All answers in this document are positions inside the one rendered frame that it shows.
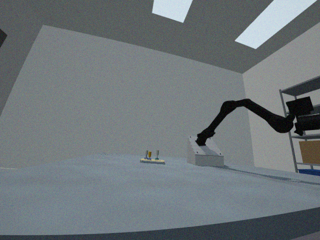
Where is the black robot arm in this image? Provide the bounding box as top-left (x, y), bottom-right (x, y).
top-left (195, 96), bottom-right (319, 147)

